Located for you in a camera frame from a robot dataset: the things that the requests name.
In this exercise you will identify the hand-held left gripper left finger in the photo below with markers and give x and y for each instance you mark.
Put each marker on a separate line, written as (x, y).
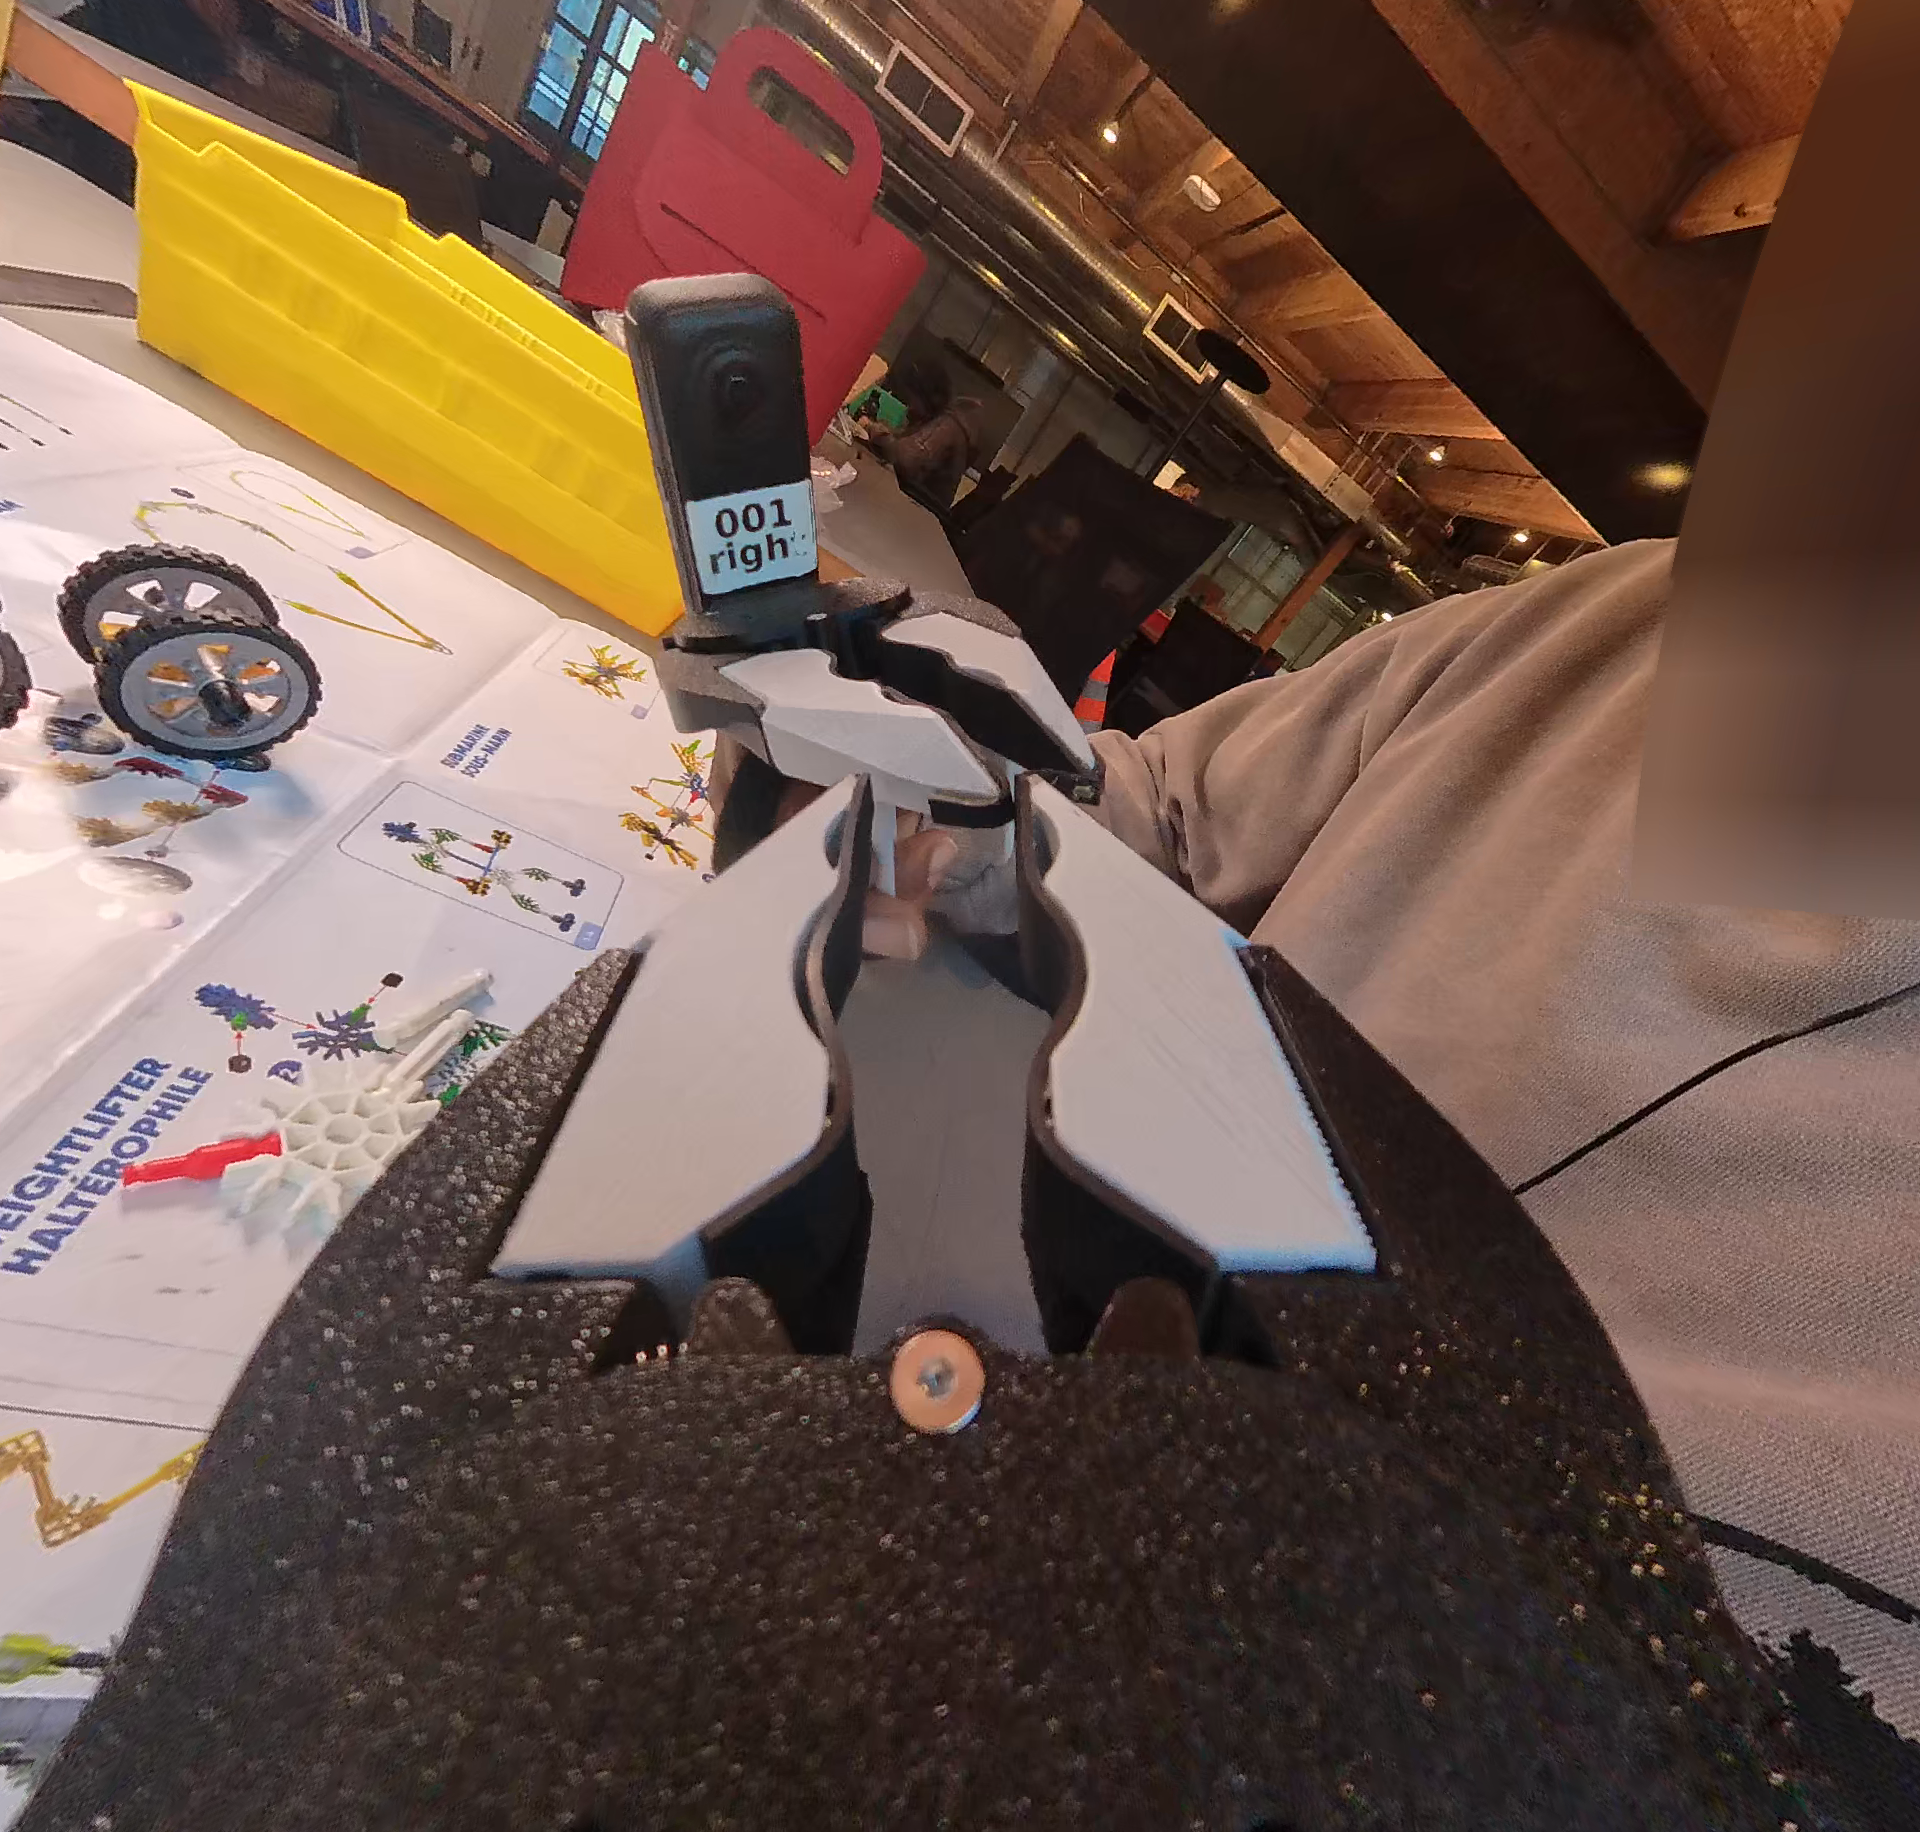
(674, 1096)

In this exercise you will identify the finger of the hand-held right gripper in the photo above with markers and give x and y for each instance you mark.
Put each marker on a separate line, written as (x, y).
(1036, 694)
(840, 732)

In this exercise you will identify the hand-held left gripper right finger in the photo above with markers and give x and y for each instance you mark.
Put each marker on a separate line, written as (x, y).
(1199, 1096)

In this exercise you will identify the white rod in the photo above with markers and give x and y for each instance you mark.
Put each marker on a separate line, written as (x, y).
(434, 1005)
(444, 1049)

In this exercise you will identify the white snowflake connector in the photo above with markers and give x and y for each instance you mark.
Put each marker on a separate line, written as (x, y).
(337, 1140)

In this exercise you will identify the red rod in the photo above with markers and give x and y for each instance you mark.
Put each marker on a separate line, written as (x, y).
(197, 1164)

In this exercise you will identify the toy wheel pair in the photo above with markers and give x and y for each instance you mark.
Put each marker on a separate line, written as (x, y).
(209, 694)
(10, 683)

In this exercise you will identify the person's right forearm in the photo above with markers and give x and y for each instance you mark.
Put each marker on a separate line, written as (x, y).
(1426, 755)

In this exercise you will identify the person's right hand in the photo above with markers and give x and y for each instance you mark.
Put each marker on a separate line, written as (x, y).
(909, 900)

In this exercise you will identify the orange traffic cone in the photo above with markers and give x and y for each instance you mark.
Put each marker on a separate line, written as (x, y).
(1101, 694)

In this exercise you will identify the red cup-shaped foam cutout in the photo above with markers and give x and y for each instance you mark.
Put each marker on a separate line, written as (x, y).
(708, 212)

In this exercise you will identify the stack of yellow plastic bins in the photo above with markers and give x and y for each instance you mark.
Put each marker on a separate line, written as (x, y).
(378, 347)

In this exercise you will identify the white printed instruction sheet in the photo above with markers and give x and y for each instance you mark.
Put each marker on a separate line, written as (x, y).
(301, 873)

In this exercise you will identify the person's beige hoodie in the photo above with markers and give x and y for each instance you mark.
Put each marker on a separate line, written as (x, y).
(1727, 1337)

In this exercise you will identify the wooden wall shelf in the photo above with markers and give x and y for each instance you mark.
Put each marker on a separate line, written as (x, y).
(1743, 189)

